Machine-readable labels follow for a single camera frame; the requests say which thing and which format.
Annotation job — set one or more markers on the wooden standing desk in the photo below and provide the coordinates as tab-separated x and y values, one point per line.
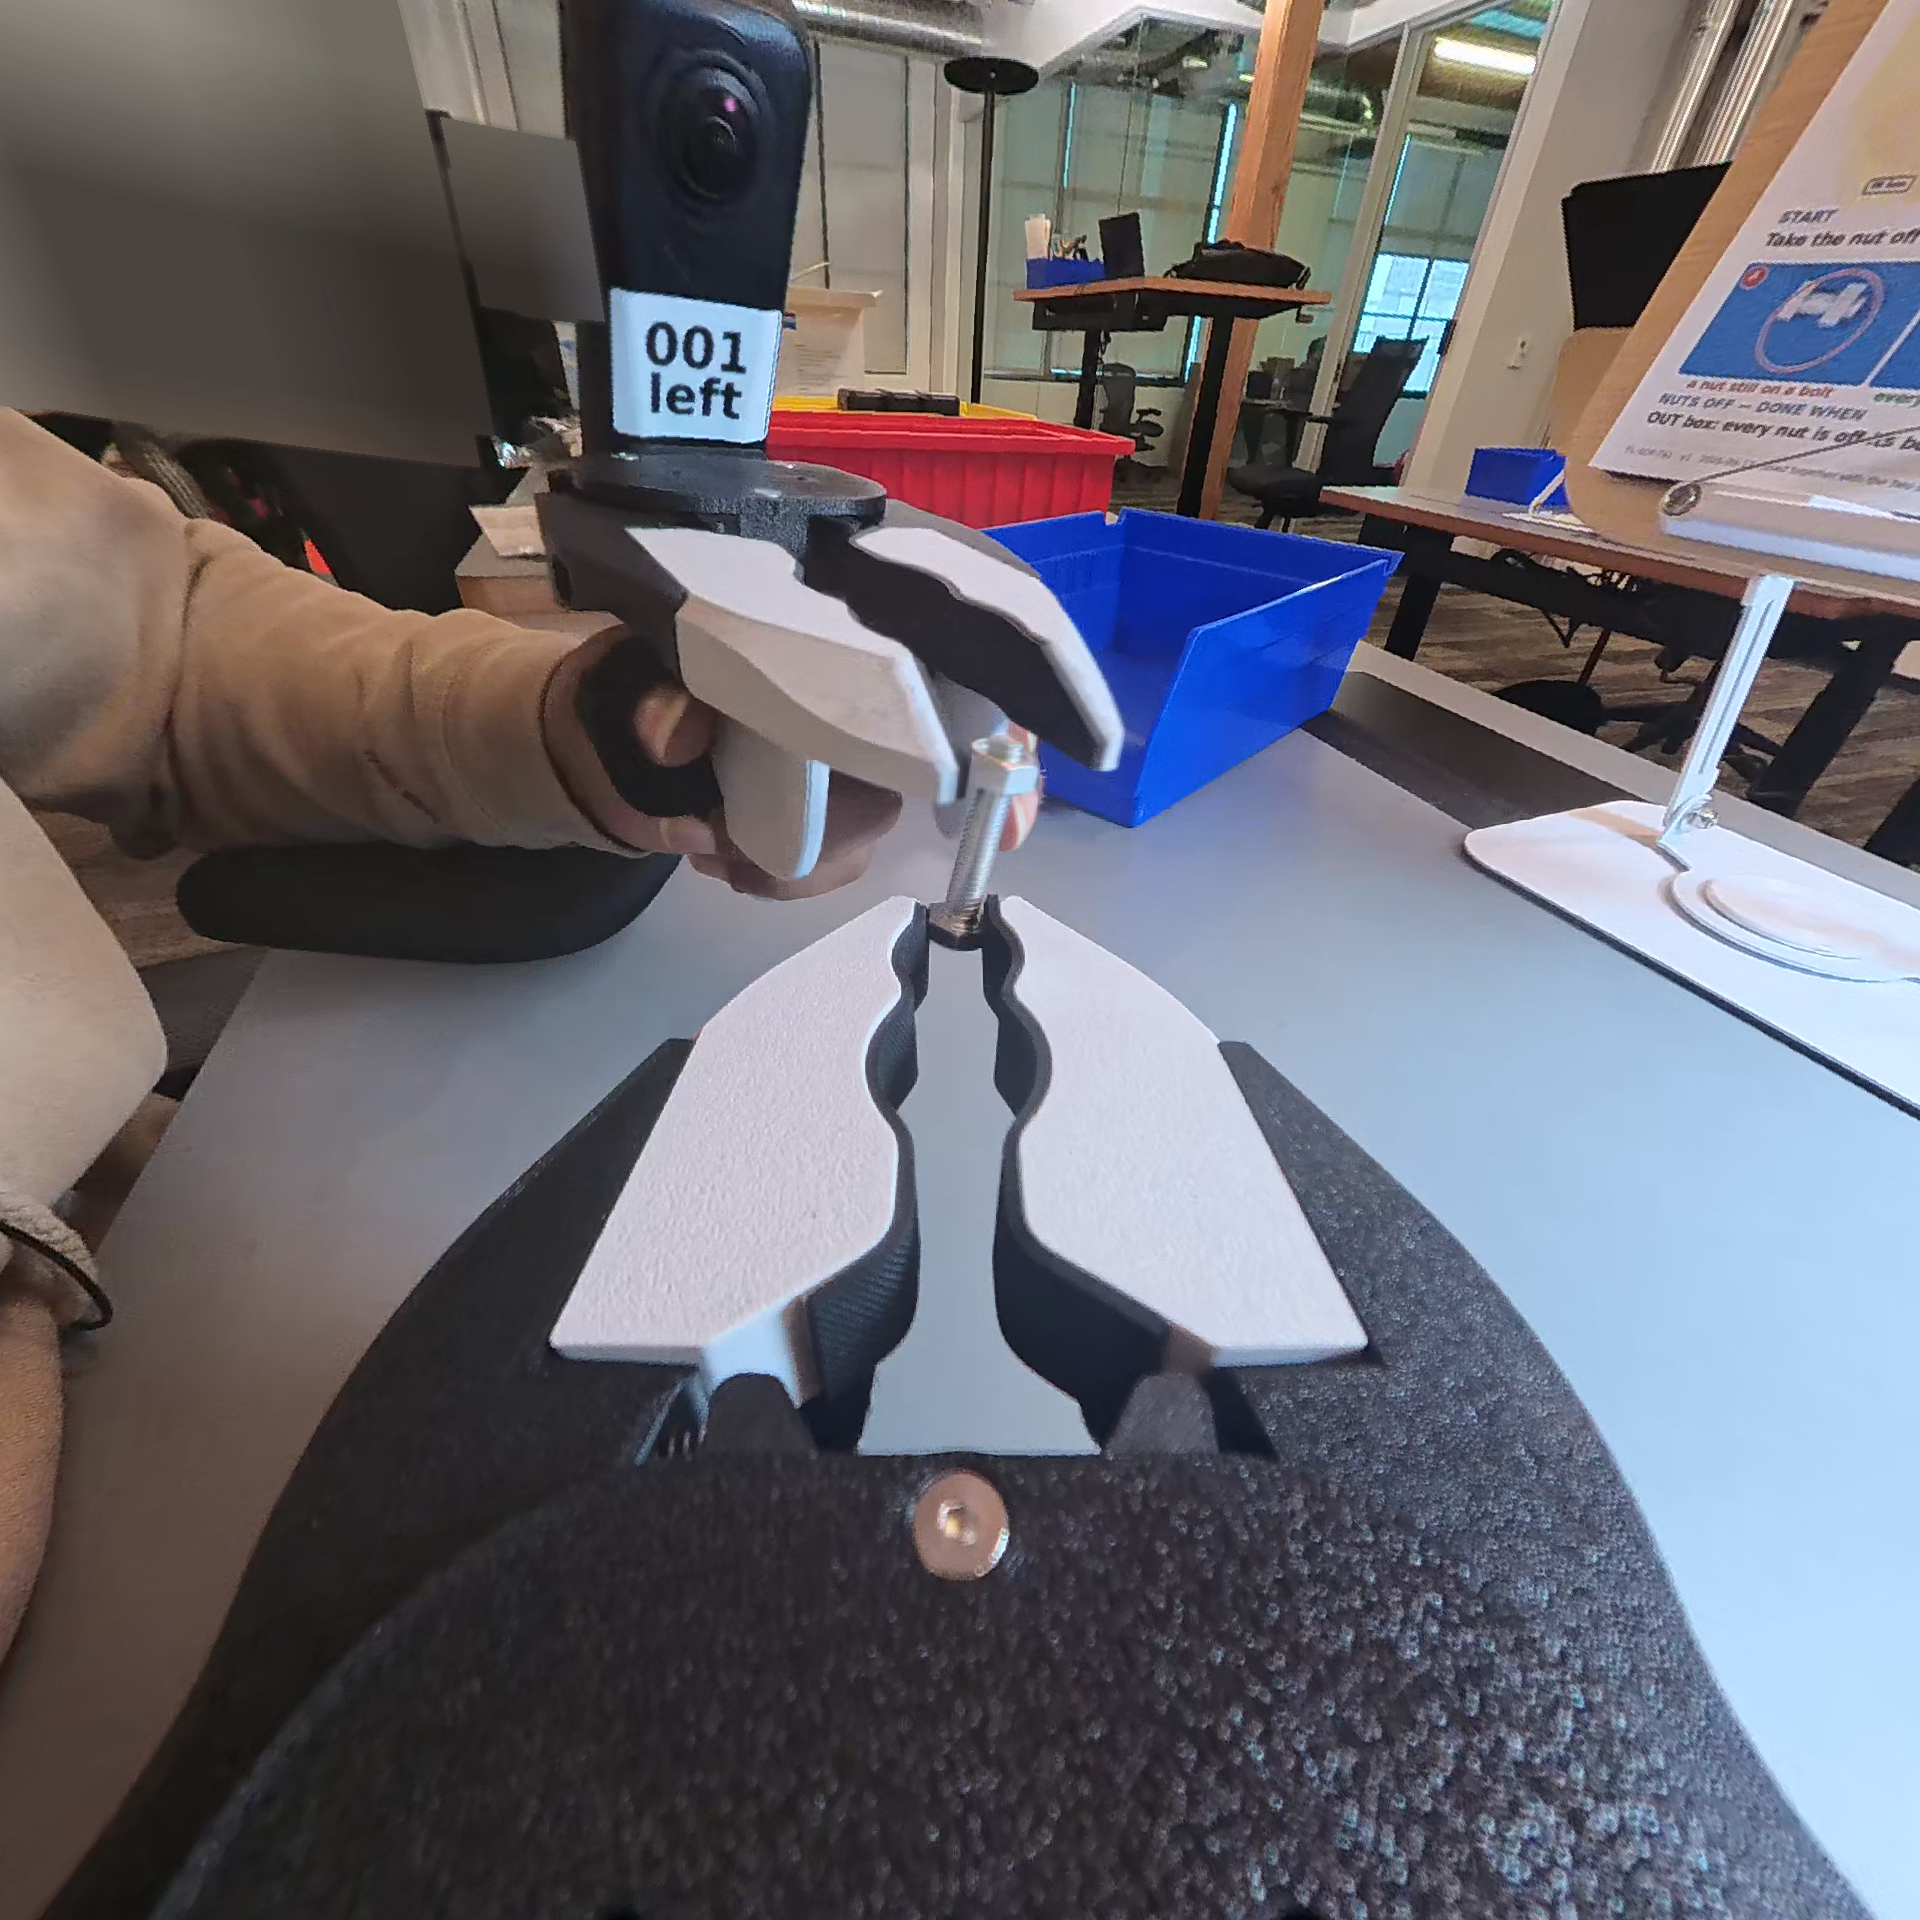
1187	296

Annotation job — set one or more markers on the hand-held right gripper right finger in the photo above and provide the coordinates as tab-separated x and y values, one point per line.
1187	1186

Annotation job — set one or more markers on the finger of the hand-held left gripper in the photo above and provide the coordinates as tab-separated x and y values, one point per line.
961	616
780	661

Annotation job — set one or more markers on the small blue bin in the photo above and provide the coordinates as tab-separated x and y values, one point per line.
1515	478

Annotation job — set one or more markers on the black floor lamp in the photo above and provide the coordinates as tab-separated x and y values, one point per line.
988	76

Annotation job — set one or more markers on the black office chair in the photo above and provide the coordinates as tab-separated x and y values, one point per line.
1351	406

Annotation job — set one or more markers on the blue plastic bin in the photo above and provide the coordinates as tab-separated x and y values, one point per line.
1231	646

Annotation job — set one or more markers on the black chair armrest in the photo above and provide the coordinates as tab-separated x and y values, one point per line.
420	901

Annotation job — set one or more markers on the silver nut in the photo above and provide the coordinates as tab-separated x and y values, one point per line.
957	921

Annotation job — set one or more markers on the person's left hand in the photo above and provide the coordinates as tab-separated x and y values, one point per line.
592	736

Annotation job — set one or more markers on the white tablet stand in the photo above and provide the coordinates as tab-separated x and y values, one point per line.
1621	885

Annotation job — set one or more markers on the silver bolt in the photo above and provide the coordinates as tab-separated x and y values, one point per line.
989	813

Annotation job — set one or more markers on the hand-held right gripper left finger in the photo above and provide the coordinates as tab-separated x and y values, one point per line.
736	1186

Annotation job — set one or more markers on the person's beige hoodie torso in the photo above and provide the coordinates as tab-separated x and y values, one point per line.
60	1021

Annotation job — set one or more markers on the white instruction sheet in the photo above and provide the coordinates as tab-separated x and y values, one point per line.
1802	333

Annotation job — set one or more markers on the person's left forearm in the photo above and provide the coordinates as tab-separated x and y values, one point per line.
299	708

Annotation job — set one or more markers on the red plastic bin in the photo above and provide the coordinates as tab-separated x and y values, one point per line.
961	468

